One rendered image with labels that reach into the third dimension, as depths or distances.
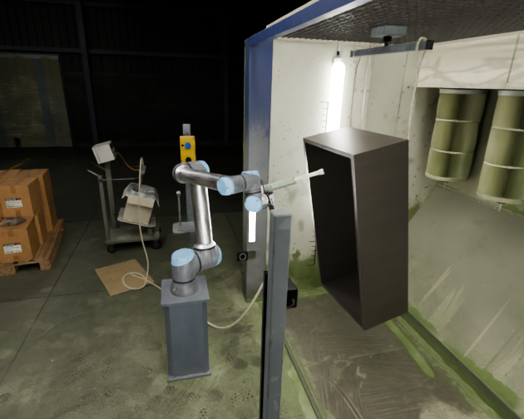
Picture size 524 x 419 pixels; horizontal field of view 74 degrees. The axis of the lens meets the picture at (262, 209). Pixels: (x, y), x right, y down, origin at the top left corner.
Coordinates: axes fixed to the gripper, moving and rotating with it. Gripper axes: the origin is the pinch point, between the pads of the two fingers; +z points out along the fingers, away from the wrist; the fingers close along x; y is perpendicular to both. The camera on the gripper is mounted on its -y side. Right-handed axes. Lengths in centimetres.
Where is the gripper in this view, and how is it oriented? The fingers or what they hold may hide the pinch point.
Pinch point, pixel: (268, 192)
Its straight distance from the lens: 217.1
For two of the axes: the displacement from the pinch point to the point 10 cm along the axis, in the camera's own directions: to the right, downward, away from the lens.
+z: 2.7, -1.7, 9.5
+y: 3.1, 9.5, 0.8
